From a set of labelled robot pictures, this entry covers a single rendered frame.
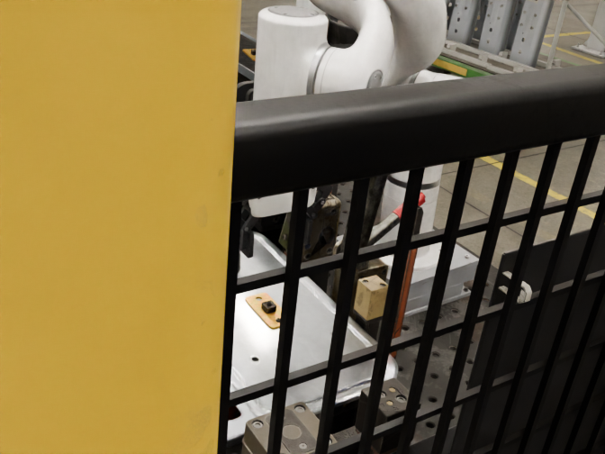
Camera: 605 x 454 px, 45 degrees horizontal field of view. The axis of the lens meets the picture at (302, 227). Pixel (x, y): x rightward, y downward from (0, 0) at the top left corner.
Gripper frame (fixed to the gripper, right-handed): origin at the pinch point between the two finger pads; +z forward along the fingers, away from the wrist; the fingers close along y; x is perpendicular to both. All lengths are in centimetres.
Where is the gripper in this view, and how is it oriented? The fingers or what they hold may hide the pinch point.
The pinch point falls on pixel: (275, 240)
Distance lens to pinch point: 101.5
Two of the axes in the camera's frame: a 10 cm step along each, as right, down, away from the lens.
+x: 5.2, 4.5, -7.2
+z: -0.9, 8.7, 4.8
